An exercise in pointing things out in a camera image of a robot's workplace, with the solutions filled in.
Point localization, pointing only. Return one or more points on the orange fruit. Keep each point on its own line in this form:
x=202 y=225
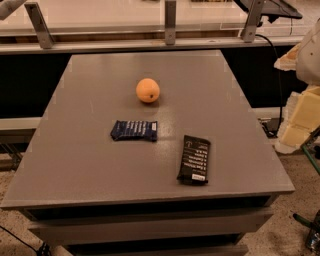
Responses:
x=147 y=90

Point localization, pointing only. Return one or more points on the green metal leg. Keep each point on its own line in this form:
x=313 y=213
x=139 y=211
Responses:
x=311 y=148

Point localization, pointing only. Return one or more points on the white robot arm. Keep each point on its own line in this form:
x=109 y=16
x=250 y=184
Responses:
x=308 y=57

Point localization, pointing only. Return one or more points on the blue rxbar wrapper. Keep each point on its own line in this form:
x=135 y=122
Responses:
x=135 y=130

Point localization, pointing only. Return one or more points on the right metal bracket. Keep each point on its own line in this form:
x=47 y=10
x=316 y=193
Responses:
x=253 y=20

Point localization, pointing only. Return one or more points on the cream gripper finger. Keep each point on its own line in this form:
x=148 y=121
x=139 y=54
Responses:
x=288 y=61
x=301 y=118

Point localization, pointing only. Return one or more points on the metal bracket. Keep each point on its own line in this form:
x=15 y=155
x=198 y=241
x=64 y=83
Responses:
x=36 y=17
x=253 y=20
x=170 y=21

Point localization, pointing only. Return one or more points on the grey table drawer unit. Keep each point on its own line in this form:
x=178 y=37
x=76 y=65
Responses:
x=184 y=225

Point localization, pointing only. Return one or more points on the black monitor on shelf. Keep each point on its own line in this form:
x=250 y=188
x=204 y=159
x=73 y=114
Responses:
x=273 y=9

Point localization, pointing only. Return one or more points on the black rxbar chocolate wrapper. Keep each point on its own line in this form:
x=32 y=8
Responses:
x=194 y=161

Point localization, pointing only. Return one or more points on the left metal bracket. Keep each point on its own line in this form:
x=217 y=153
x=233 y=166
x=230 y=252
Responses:
x=36 y=17

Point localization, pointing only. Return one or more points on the middle metal bracket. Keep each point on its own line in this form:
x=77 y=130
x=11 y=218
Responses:
x=170 y=21

